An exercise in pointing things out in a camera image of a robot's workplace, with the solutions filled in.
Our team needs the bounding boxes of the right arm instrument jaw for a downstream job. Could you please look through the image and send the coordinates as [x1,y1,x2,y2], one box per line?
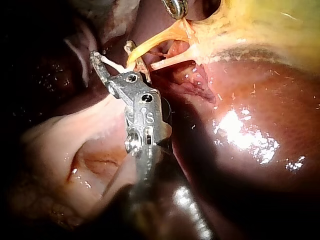
[89,50,111,85]
[124,40,153,84]

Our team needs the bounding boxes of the white clip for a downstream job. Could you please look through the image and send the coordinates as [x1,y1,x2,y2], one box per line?
[99,56,133,74]

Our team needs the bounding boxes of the left arm instrument jaw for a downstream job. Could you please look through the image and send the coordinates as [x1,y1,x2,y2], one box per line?
[160,0,190,19]

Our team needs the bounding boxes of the right arm instrument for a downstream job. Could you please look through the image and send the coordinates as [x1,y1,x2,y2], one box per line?
[104,71,173,160]

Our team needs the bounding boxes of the dark red liver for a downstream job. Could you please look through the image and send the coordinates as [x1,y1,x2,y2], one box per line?
[0,0,320,240]

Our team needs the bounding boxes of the thin tube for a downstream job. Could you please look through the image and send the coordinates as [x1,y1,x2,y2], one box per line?
[126,19,191,70]
[149,48,201,72]

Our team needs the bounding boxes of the gallbladder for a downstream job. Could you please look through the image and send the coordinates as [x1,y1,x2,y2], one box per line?
[186,0,320,76]

